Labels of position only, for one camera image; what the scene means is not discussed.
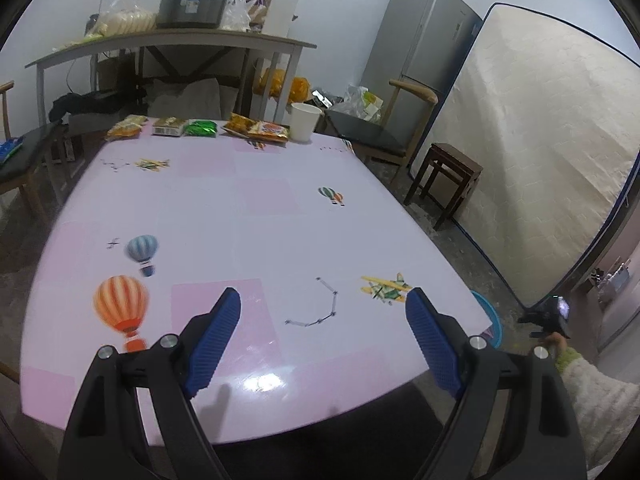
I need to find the right forearm beige sleeve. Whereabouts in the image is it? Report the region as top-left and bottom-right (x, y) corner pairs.
(555, 347), (639, 479)

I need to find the blue plastic trash basin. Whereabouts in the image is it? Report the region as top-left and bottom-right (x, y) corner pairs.
(470, 288), (504, 350)

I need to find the right hand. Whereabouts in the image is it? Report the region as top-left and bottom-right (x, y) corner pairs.
(541, 332), (568, 360)

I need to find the dark wooden stool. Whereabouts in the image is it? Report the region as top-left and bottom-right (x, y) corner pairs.
(403, 142), (485, 232)

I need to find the beige mattress blue trim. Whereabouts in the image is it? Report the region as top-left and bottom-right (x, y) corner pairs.
(426, 4), (639, 307)

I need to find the wooden chair grey cushion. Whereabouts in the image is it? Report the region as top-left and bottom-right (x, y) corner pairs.
(324, 79), (438, 184)

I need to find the wooden chair with blue bag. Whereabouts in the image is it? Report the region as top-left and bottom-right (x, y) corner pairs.
(0, 80), (56, 226)

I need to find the silver refrigerator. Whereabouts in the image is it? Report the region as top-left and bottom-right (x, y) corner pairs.
(359, 0), (484, 146)

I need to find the white paper cup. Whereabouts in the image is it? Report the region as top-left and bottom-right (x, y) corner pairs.
(290, 103), (322, 144)

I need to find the yellow chips packet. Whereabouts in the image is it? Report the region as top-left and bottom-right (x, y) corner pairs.
(105, 115), (148, 141)

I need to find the beige snack packet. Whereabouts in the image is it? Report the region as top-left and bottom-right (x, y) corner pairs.
(152, 117), (189, 138)

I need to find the green snack packet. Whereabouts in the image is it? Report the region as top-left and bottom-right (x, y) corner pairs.
(183, 119), (217, 138)

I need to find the yellow orange snack packet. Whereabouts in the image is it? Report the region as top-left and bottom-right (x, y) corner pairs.
(222, 113), (257, 139)

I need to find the orange plastic bag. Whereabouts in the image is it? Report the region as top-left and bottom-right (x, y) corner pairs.
(253, 68), (311, 104)

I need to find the grey side table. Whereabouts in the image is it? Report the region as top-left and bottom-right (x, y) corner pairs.
(29, 28), (315, 126)

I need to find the bag of buns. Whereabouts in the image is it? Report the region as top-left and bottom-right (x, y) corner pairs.
(91, 0), (157, 37)

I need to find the black rice cooker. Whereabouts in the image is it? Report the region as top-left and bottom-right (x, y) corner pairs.
(156, 0), (227, 28)

